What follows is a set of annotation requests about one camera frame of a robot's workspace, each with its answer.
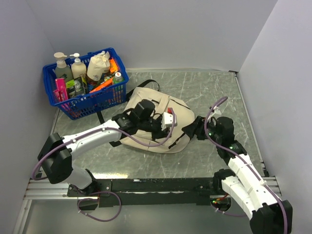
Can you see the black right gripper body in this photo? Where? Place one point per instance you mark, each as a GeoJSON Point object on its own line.
{"type": "Point", "coordinates": [200, 123]}

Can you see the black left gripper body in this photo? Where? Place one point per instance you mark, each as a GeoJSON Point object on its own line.
{"type": "Point", "coordinates": [154, 126]}

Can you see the beige canvas backpack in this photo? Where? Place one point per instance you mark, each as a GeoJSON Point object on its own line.
{"type": "Point", "coordinates": [144, 104]}

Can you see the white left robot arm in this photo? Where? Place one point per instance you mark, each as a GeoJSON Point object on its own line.
{"type": "Point", "coordinates": [56, 156]}

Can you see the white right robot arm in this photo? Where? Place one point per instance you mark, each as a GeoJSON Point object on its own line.
{"type": "Point", "coordinates": [266, 211]}

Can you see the blue plastic basket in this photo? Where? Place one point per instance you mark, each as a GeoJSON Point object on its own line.
{"type": "Point", "coordinates": [84, 105]}

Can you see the orange package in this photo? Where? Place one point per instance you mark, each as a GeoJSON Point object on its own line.
{"type": "Point", "coordinates": [108, 80]}

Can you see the beige cloth pouch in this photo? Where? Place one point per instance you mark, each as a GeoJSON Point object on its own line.
{"type": "Point", "coordinates": [98, 65]}

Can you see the black green box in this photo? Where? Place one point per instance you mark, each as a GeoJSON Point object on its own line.
{"type": "Point", "coordinates": [76, 87]}

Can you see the cream pump bottle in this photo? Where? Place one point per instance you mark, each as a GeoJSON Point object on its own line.
{"type": "Point", "coordinates": [78, 67]}

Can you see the pink box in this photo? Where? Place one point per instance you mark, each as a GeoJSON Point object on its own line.
{"type": "Point", "coordinates": [61, 91]}

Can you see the green pump bottle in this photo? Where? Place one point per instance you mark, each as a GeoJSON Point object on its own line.
{"type": "Point", "coordinates": [62, 70]}

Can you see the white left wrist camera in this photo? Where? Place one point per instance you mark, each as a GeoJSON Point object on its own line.
{"type": "Point", "coordinates": [168, 119]}

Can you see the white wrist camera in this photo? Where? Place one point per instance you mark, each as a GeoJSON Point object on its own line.
{"type": "Point", "coordinates": [215, 112]}
{"type": "Point", "coordinates": [168, 119]}

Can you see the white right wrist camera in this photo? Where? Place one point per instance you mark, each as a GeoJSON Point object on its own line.
{"type": "Point", "coordinates": [215, 112]}

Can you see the aluminium rail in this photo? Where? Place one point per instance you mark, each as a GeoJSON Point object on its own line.
{"type": "Point", "coordinates": [44, 190]}

